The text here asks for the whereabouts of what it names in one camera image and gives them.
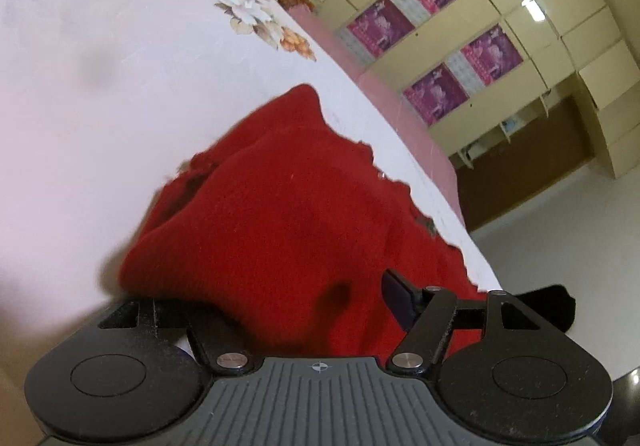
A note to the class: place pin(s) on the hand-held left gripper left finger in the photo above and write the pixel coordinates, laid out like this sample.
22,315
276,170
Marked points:
210,341

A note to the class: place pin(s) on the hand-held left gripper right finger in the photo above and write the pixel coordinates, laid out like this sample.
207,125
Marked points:
397,293

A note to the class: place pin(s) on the red sequined sweater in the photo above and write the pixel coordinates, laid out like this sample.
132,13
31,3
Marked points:
300,216

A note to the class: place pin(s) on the pink bedsheet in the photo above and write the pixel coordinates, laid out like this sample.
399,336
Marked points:
390,110

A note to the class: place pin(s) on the brown wooden door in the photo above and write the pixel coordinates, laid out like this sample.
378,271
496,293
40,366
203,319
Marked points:
530,165

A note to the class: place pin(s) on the cream corner shelves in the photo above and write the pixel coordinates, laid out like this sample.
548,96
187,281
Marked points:
510,125

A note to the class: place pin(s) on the white floral bedsheet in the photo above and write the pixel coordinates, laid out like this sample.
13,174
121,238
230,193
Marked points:
125,75

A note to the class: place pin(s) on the cream wardrobe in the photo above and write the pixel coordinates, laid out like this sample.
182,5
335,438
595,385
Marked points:
575,0

